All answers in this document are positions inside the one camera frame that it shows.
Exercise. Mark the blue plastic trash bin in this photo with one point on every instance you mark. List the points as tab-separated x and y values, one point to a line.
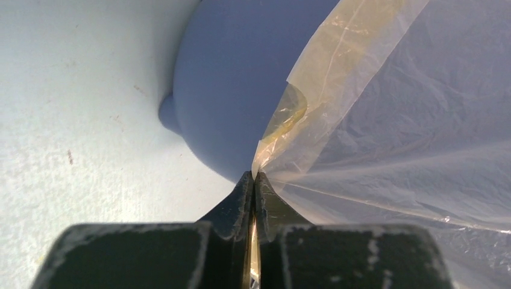
230	73

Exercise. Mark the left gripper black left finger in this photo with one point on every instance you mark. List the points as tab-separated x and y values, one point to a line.
211	252

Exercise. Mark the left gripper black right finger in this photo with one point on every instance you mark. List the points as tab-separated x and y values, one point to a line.
295	253

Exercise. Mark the translucent white yellow trash bag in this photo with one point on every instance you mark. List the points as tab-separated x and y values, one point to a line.
399	112

